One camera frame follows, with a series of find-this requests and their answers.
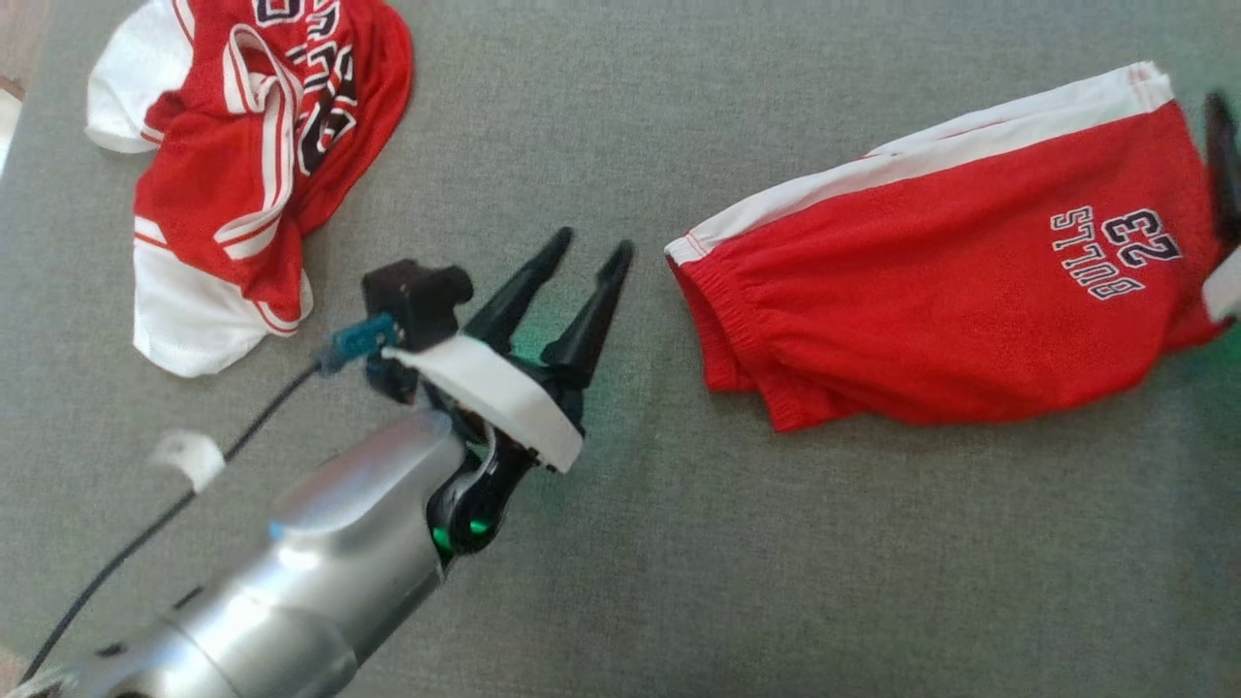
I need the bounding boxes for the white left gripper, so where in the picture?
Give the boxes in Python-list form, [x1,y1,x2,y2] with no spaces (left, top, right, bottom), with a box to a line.
[382,227,636,475]

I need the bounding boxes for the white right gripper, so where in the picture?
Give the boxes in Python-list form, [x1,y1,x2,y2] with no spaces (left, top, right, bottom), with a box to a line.
[1201,91,1241,323]

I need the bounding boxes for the red white basketball shorts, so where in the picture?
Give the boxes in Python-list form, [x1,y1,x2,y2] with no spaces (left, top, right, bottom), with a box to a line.
[664,61,1232,433]

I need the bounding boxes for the red white basketball jersey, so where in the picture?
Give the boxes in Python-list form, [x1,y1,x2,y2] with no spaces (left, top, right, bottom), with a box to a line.
[85,0,415,379]

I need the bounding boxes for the large grey sofa seat cushion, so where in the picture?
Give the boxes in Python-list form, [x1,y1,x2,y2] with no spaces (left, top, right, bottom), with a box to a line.
[0,0,1241,698]

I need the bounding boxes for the thin black camera cable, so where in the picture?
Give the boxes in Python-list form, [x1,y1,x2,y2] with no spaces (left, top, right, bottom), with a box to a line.
[17,314,400,685]

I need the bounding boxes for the white cable tag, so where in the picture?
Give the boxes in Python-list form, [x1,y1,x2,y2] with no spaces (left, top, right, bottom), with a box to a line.
[149,430,227,494]

